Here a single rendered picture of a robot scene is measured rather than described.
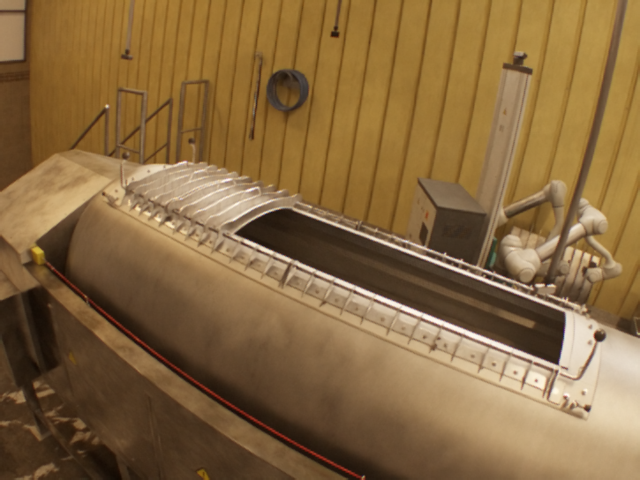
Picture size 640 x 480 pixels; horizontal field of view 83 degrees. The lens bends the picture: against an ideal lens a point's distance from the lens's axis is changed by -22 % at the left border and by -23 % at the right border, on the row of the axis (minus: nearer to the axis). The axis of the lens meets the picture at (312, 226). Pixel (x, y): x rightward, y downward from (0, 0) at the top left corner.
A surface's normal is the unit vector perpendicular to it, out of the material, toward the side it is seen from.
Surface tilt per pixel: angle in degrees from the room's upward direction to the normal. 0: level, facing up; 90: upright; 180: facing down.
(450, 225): 90
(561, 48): 90
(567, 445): 45
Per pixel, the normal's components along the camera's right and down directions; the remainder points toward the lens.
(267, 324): -0.30, -0.41
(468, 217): 0.01, 0.40
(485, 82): -0.53, 0.27
